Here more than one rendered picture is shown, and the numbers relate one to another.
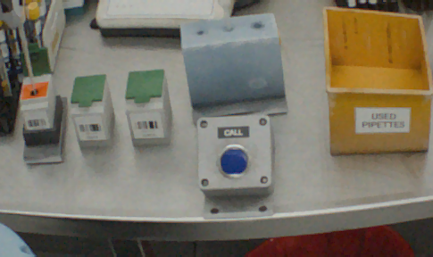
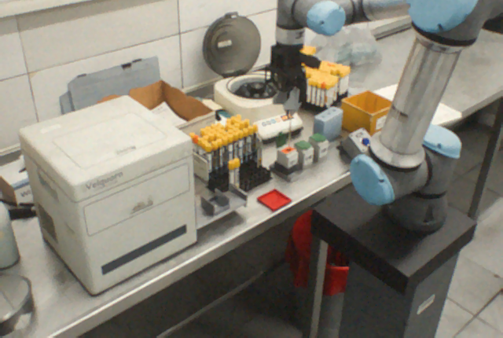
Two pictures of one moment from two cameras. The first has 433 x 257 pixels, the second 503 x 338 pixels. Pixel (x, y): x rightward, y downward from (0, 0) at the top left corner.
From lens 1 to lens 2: 129 cm
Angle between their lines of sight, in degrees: 41
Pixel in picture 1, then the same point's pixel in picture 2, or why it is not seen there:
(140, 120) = (322, 148)
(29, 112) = (291, 157)
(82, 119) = (307, 154)
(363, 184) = not seen: hidden behind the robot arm
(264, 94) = (336, 135)
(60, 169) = (306, 177)
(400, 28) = (361, 97)
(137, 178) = (330, 167)
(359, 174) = not seen: hidden behind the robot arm
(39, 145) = (292, 172)
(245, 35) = (335, 113)
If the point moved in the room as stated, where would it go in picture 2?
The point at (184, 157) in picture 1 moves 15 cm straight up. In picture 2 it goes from (334, 157) to (339, 114)
